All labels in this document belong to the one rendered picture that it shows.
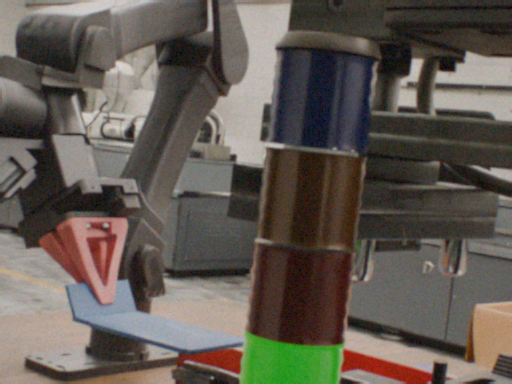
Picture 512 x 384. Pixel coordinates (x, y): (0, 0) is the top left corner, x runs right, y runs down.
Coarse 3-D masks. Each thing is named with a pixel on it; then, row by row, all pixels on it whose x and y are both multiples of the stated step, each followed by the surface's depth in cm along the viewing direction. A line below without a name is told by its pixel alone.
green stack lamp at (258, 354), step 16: (256, 336) 35; (256, 352) 34; (272, 352) 34; (288, 352) 34; (304, 352) 34; (320, 352) 34; (336, 352) 34; (256, 368) 34; (272, 368) 34; (288, 368) 34; (304, 368) 34; (320, 368) 34; (336, 368) 35
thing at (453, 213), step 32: (384, 64) 61; (384, 96) 62; (384, 128) 58; (416, 128) 57; (448, 128) 55; (480, 128) 54; (384, 160) 60; (416, 160) 63; (448, 160) 55; (480, 160) 54; (256, 192) 60; (384, 192) 57; (416, 192) 60; (448, 192) 63; (480, 192) 66; (384, 224) 58; (416, 224) 60; (448, 224) 63; (480, 224) 67; (448, 256) 67
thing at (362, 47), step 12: (288, 36) 34; (300, 36) 33; (312, 36) 33; (324, 36) 33; (336, 36) 33; (348, 36) 33; (276, 48) 35; (288, 48) 34; (300, 48) 34; (312, 48) 33; (324, 48) 33; (336, 48) 33; (348, 48) 33; (360, 48) 33; (372, 48) 34
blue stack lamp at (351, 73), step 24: (288, 72) 34; (312, 72) 33; (336, 72) 33; (360, 72) 33; (288, 96) 34; (312, 96) 33; (336, 96) 33; (360, 96) 34; (288, 120) 34; (312, 120) 33; (336, 120) 33; (360, 120) 34; (288, 144) 34; (312, 144) 33; (336, 144) 33; (360, 144) 34
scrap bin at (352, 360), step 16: (208, 352) 92; (224, 352) 90; (240, 352) 89; (352, 352) 95; (224, 368) 90; (240, 368) 89; (352, 368) 95; (368, 368) 93; (384, 368) 92; (400, 368) 91; (416, 368) 90
